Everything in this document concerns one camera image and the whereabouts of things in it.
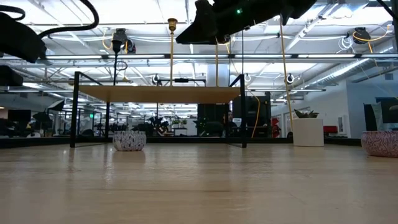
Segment gold candlestick holder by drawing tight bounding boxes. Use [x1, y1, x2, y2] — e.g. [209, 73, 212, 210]
[167, 17, 178, 88]

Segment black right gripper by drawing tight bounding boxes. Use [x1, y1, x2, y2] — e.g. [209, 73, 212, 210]
[175, 0, 318, 45]

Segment wooden shelf black metal legs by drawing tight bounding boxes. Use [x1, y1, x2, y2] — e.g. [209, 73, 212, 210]
[69, 70, 248, 149]

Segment person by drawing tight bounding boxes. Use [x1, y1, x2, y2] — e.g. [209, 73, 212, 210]
[222, 110, 239, 138]

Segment yellow cable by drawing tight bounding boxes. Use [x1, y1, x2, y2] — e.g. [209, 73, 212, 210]
[279, 17, 294, 131]

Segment pink patterned candle bowl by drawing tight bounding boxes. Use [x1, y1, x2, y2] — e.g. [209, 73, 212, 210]
[360, 130, 398, 158]

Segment black candlestick holder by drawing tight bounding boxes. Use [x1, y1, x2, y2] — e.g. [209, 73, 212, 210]
[111, 39, 123, 87]

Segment blue patterned candle bowl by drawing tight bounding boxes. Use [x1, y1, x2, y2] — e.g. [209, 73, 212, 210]
[112, 130, 147, 152]

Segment black aluminium table frame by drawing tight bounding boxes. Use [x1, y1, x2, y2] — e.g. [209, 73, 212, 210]
[0, 0, 398, 149]

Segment white pot with succulent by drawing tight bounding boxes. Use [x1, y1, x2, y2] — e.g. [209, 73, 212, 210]
[292, 108, 325, 147]

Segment black cabinet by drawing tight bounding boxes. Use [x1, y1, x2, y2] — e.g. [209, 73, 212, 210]
[231, 95, 271, 138]

